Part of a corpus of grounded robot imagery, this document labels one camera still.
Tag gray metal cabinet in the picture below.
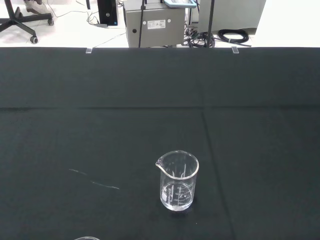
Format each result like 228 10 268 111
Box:
124 0 186 48

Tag black bench cloth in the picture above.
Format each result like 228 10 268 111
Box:
0 46 320 240

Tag black tripod pole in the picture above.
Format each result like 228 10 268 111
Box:
206 0 216 48
138 0 147 48

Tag black computer tower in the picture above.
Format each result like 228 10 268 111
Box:
96 0 119 27

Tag pale gray panel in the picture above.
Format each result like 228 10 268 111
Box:
198 0 267 35

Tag person's foot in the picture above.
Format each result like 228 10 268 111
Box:
23 0 51 15

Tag black office chair base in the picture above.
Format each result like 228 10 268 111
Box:
0 0 55 43

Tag tangled black floor cables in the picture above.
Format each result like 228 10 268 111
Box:
183 26 216 48

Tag coiled black cable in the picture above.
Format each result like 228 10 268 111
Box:
217 28 252 47

